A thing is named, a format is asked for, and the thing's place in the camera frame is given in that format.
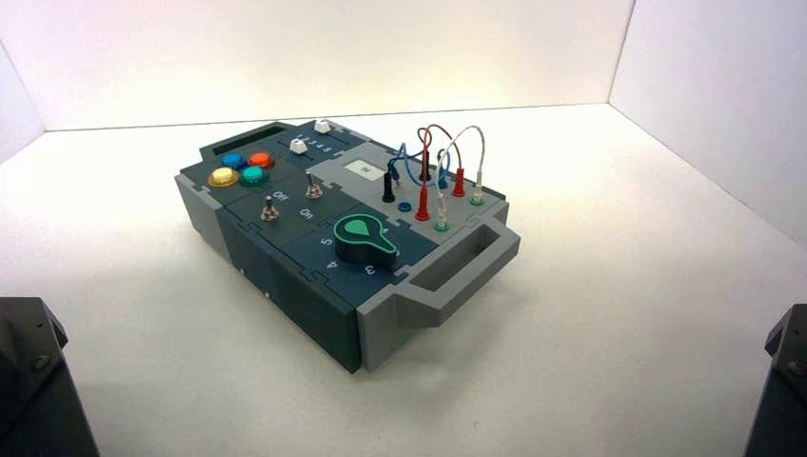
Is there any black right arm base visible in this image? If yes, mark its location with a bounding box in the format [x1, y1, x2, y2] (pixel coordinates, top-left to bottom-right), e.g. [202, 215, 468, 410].
[743, 304, 807, 457]

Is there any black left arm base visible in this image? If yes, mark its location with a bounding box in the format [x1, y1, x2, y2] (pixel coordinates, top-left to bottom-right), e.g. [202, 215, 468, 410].
[0, 296, 101, 457]

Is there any green rotary knob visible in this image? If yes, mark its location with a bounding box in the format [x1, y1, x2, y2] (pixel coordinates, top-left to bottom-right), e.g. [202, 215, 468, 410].
[332, 212, 400, 267]

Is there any white label sticker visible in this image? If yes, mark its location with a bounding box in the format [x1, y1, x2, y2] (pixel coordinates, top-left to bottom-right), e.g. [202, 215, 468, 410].
[345, 159, 385, 179]

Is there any grey and teal task box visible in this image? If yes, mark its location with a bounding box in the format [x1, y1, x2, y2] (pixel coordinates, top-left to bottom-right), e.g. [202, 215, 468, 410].
[174, 119, 522, 374]

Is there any yellow push button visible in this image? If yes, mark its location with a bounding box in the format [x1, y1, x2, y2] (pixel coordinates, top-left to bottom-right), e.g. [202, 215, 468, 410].
[207, 167, 241, 189]

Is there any blue cable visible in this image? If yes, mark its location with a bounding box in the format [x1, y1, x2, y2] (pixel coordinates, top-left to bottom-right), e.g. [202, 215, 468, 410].
[397, 143, 451, 188]

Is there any red cable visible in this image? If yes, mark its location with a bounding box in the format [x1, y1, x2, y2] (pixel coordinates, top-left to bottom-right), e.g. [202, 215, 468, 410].
[416, 124, 463, 189]

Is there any white cable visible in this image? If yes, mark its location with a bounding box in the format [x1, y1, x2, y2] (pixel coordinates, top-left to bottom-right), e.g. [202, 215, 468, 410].
[436, 125, 486, 197]

